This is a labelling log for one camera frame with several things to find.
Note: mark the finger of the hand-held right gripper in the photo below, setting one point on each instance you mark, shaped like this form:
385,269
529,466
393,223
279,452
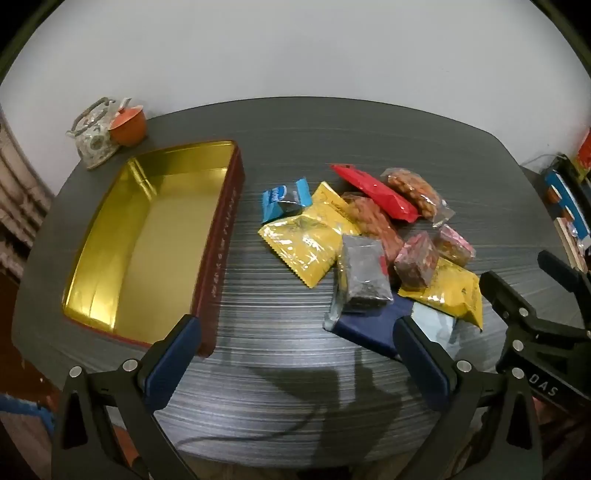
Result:
505,295
561,267

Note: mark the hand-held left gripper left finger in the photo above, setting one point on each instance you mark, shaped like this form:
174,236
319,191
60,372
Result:
178,355

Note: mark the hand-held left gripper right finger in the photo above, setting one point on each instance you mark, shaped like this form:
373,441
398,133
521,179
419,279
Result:
425,364

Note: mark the yellow snack packet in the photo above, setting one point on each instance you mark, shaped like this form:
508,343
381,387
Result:
330,203
455,290
300,249

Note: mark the navy blue snack packet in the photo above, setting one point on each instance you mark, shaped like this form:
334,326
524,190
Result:
364,330

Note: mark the pink printed cake packet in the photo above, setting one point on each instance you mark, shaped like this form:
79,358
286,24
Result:
455,244

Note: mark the dark red bar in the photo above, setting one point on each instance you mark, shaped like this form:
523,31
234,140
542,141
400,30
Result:
415,261

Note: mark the grey dark snack packet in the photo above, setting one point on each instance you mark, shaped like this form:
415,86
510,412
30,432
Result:
362,272

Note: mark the gold red tin box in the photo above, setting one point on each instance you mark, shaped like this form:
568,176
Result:
152,240

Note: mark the clear twisted pastry packet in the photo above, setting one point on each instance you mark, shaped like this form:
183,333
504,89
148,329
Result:
413,189
374,226

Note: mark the red snack packet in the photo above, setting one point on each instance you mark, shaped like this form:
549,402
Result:
378,191

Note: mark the blue printed box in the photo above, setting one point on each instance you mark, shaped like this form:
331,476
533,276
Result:
561,194

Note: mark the red yellow package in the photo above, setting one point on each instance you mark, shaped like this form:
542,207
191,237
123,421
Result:
584,152

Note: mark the blue white fabric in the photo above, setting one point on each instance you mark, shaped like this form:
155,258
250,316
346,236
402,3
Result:
23,408

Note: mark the beige pleated curtain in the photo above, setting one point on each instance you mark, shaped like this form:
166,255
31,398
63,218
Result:
18,194

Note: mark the floral ceramic teapot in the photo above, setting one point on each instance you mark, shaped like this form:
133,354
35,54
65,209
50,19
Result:
92,138

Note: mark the orange clay cup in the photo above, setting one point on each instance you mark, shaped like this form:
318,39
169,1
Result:
127,127

